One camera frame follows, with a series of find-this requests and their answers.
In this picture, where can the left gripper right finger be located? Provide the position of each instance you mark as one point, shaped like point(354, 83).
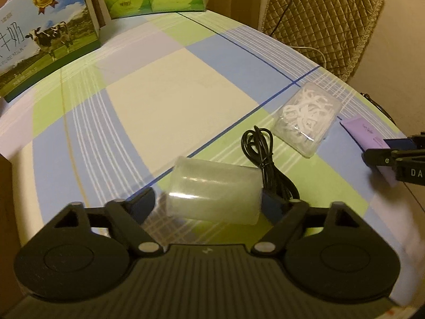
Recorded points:
point(286, 217)

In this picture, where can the clear box of floss picks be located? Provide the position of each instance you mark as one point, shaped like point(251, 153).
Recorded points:
point(305, 119)

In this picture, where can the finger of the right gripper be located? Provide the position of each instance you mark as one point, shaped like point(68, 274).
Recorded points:
point(375, 157)
point(401, 144)

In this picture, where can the blue milk carton box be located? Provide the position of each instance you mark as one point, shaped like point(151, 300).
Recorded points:
point(40, 36)

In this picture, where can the purple card packet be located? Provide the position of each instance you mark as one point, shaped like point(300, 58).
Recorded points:
point(366, 136)

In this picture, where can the quilted brown chair cushion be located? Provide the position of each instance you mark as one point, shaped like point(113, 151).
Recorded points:
point(333, 33)

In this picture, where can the checked bed sheet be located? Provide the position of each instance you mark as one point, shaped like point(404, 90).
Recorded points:
point(170, 85)

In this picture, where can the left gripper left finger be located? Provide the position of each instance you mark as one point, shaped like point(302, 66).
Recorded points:
point(126, 218)

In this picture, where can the large brown storage box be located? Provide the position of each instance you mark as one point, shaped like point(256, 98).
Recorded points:
point(9, 240)

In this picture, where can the clear plastic tub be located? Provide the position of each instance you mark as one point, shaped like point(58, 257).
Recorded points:
point(214, 192)

